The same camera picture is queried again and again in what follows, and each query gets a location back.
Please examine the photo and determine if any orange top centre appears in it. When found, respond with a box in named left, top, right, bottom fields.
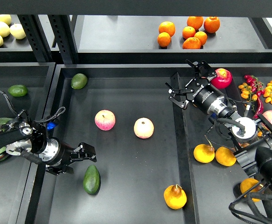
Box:
left=187, top=16, right=204, bottom=30

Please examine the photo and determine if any black shelf upright post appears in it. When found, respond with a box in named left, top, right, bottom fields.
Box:
left=48, top=14, right=79, bottom=64

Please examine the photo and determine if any light green avocado left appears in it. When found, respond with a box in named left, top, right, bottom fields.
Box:
left=0, top=147, right=10, bottom=161

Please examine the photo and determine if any pink red apple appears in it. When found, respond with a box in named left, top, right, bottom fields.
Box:
left=94, top=110, right=116, bottom=131

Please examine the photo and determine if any black left tray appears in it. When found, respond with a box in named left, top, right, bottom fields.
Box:
left=0, top=63, right=55, bottom=224

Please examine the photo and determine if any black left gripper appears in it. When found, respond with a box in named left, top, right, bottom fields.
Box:
left=38, top=138, right=97, bottom=175

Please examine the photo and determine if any yellow pear with long stem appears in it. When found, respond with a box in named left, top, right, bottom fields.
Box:
left=193, top=135, right=215, bottom=163

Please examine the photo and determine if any black tray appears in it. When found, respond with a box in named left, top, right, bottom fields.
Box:
left=21, top=63, right=272, bottom=224
left=0, top=63, right=55, bottom=224

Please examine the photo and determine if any orange cherry tomato cluster right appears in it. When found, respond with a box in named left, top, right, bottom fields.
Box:
left=263, top=80, right=272, bottom=105

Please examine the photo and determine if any pale yellow pear top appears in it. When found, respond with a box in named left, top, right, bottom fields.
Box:
left=0, top=14, right=12, bottom=25

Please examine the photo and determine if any orange front bottom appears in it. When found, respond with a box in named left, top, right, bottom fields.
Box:
left=182, top=37, right=201, bottom=49

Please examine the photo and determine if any pale yellow pear right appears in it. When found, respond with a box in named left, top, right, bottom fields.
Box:
left=10, top=23, right=26, bottom=40

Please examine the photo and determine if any black tray divider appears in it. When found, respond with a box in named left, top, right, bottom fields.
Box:
left=170, top=71, right=200, bottom=224

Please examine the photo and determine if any red apple right tray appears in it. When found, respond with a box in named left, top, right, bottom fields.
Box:
left=211, top=68, right=233, bottom=89

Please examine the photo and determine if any orange top left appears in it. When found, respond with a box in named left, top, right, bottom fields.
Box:
left=159, top=21, right=176, bottom=37

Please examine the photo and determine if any orange lower left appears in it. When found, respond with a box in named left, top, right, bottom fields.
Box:
left=157, top=32, right=171, bottom=47

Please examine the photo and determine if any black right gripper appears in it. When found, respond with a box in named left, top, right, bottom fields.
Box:
left=165, top=59, right=225, bottom=114

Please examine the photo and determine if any red chili pepper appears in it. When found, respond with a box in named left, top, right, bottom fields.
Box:
left=253, top=98, right=264, bottom=119

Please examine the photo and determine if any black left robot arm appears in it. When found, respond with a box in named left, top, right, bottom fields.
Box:
left=0, top=91, right=97, bottom=175

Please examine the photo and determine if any pale yellow pear middle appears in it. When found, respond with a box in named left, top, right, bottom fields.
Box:
left=0, top=21, right=10, bottom=38

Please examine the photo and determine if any orange top right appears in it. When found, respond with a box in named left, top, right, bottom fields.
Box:
left=203, top=16, right=220, bottom=34

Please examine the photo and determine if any orange cherry tomato cluster left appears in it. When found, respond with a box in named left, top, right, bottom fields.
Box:
left=238, top=83, right=258, bottom=103

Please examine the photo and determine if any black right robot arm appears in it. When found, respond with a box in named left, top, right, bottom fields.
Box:
left=167, top=61, right=272, bottom=224

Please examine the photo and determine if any black centre tray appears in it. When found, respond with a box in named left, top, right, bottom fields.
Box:
left=21, top=63, right=272, bottom=224

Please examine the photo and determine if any red cherry tomato cluster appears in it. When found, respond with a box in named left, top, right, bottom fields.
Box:
left=244, top=75, right=265, bottom=96

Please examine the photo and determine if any pale pink apple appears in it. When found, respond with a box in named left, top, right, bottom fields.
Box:
left=133, top=118, right=154, bottom=139

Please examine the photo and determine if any orange cherry tomato cluster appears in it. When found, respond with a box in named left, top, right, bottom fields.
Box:
left=238, top=83, right=258, bottom=103
left=263, top=80, right=272, bottom=105

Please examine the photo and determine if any orange right of centre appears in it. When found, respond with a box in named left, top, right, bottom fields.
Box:
left=194, top=31, right=208, bottom=46

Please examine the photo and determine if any green avocado at tray corner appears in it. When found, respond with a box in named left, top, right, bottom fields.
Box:
left=71, top=73, right=88, bottom=90

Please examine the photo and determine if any green avocado in left tray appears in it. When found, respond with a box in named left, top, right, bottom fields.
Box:
left=8, top=84, right=28, bottom=97

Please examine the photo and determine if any orange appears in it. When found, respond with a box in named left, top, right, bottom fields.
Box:
left=182, top=26, right=196, bottom=40
left=157, top=32, right=171, bottom=47
left=187, top=16, right=204, bottom=30
left=203, top=16, right=220, bottom=34
left=194, top=31, right=208, bottom=46
left=182, top=37, right=201, bottom=49
left=159, top=21, right=176, bottom=37

